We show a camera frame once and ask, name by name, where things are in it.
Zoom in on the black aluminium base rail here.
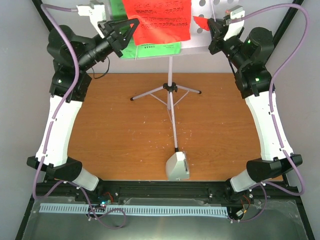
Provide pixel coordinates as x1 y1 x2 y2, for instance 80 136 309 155
36 180 301 206

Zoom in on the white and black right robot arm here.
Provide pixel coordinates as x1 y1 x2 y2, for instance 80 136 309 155
207 18 303 193

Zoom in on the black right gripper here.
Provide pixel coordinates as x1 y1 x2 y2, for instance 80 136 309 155
206 19 247 70

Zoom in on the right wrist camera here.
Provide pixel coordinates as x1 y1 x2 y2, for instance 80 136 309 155
222 5 245 41

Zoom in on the green sheet music page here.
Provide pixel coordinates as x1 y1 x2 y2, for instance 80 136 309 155
109 0 181 59

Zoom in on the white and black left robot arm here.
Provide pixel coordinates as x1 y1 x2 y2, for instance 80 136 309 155
26 18 140 202

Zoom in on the white tripod music stand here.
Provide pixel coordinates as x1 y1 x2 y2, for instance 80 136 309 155
130 56 202 153

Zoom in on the white metronome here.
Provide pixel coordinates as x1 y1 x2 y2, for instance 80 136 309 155
165 151 190 181

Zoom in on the light blue slotted cable duct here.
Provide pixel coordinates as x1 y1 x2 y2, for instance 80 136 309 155
38 203 228 218

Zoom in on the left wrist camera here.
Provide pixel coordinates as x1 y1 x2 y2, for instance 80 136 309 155
76 0 107 39

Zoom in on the red sheet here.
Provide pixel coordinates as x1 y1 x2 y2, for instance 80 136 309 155
122 0 209 46

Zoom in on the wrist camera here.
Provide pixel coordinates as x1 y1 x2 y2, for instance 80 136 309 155
222 5 245 41
76 0 107 39

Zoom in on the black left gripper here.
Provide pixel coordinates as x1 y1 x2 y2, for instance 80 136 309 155
75 17 139 71

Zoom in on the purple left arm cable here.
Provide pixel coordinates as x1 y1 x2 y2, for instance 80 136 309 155
32 3 127 230

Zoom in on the white perforated stand desk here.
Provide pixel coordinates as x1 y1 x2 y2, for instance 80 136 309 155
109 0 238 59

